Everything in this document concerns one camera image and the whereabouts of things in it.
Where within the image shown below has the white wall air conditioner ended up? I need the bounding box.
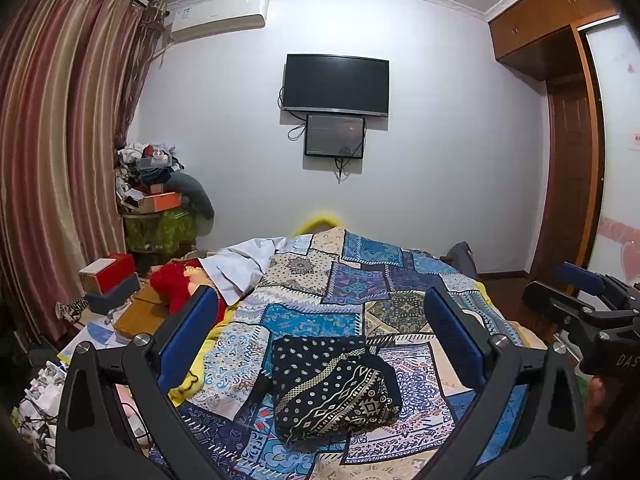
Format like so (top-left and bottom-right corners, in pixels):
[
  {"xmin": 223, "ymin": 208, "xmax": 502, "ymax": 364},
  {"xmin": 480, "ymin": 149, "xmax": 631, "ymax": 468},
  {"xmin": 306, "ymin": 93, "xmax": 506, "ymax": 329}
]
[{"xmin": 170, "ymin": 0, "xmax": 268, "ymax": 44}]

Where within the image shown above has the yellow headboard cushion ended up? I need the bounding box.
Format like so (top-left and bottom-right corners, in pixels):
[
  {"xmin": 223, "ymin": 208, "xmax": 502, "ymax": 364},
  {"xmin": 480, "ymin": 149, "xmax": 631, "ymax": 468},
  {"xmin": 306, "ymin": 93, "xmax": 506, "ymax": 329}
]
[{"xmin": 294, "ymin": 212, "xmax": 343, "ymax": 236}]

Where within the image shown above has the blue patchwork bedspread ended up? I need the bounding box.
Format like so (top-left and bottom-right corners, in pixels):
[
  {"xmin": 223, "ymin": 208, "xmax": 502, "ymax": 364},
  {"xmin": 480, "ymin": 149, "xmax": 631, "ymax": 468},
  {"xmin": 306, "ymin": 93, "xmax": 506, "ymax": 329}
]
[{"xmin": 168, "ymin": 228, "xmax": 522, "ymax": 479}]

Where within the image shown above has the large black wall television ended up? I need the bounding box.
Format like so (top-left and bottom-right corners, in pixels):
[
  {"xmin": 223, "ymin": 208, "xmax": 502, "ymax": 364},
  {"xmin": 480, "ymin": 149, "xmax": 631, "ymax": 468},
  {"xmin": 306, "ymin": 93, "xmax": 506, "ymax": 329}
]
[{"xmin": 282, "ymin": 54, "xmax": 390, "ymax": 117}]

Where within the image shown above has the red striped curtain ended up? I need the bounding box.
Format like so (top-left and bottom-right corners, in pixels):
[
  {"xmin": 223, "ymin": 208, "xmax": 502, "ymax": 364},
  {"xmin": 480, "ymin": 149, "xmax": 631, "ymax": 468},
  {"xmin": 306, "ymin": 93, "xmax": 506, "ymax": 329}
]
[{"xmin": 1, "ymin": 0, "xmax": 166, "ymax": 340}]

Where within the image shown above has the red plush toy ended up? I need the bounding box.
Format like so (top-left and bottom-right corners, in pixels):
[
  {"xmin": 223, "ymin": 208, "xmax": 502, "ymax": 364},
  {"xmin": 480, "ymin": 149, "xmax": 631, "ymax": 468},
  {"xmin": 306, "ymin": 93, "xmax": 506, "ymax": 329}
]
[{"xmin": 150, "ymin": 259, "xmax": 217, "ymax": 314}]

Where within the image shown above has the person's right hand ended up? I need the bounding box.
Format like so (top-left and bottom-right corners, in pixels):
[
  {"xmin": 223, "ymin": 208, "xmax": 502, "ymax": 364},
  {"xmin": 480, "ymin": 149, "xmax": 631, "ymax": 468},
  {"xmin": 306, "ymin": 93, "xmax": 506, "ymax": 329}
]
[{"xmin": 585, "ymin": 375, "xmax": 623, "ymax": 440}]

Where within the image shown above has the wooden overhead cabinet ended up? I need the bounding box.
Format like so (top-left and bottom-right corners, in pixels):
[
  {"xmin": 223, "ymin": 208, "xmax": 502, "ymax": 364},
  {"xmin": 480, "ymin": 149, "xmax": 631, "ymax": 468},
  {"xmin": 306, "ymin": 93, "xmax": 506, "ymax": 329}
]
[{"xmin": 489, "ymin": 0, "xmax": 616, "ymax": 81}]

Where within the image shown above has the brown wooden door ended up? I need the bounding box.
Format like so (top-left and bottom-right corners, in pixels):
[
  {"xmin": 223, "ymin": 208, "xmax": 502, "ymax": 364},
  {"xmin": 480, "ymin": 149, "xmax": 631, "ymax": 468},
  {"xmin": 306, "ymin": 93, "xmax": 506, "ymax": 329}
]
[{"xmin": 529, "ymin": 74, "xmax": 597, "ymax": 290}]

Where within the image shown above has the navy patterned hooded garment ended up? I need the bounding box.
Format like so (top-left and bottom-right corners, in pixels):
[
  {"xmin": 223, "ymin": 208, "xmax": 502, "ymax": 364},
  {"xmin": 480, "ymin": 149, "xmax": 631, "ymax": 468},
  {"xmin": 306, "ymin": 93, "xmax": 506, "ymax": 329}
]
[{"xmin": 270, "ymin": 336, "xmax": 402, "ymax": 450}]

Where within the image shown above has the orange shoe box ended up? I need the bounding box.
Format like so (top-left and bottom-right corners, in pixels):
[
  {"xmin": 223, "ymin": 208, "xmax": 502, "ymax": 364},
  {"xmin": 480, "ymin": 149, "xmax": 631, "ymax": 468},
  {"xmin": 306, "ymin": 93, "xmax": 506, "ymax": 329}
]
[{"xmin": 138, "ymin": 192, "xmax": 181, "ymax": 214}]

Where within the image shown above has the red and white box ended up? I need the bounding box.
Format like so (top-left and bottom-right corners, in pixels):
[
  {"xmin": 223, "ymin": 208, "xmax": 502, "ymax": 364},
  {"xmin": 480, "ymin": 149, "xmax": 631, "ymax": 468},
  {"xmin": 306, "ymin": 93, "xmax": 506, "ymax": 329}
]
[{"xmin": 78, "ymin": 252, "xmax": 136, "ymax": 295}]

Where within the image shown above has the white pillow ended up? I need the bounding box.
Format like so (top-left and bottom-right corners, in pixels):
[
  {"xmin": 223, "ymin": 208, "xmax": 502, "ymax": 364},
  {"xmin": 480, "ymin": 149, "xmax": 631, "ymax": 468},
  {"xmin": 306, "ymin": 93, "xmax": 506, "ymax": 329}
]
[{"xmin": 200, "ymin": 236, "xmax": 286, "ymax": 306}]

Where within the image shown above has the small black wall monitor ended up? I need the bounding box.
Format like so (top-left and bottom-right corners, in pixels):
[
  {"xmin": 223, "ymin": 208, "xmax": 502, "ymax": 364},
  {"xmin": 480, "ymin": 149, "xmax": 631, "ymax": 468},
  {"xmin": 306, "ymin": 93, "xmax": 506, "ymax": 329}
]
[{"xmin": 305, "ymin": 114, "xmax": 366, "ymax": 159}]

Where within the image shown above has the pile of clothes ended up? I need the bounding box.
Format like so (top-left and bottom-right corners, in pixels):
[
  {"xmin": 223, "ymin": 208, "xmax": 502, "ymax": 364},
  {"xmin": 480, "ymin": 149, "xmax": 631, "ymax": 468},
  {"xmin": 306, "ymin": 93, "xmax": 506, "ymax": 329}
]
[{"xmin": 115, "ymin": 142, "xmax": 184, "ymax": 200}]

